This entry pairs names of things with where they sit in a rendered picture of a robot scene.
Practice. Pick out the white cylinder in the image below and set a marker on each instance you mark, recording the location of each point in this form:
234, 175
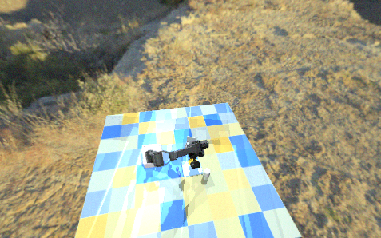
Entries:
207, 172

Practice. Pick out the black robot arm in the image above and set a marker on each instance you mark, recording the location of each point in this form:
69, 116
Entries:
197, 147

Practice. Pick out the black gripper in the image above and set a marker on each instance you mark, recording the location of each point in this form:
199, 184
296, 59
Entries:
194, 164

